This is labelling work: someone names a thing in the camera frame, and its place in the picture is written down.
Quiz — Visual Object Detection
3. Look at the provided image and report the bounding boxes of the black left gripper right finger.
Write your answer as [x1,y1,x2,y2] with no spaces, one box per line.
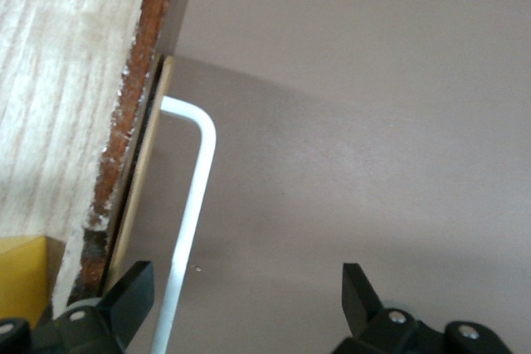
[334,262,512,354]

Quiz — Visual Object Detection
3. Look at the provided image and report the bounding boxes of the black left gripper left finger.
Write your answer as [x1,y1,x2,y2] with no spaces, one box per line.
[0,260,156,354]

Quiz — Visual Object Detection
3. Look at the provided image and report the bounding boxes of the yellow block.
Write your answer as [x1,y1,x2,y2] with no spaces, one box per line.
[0,235,49,322]

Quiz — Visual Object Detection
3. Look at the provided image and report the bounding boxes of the light wood drawer white handle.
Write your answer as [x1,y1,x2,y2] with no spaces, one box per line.
[0,0,217,354]

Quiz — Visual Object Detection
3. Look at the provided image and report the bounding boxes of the brown table cover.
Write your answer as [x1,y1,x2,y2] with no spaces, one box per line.
[103,0,531,354]

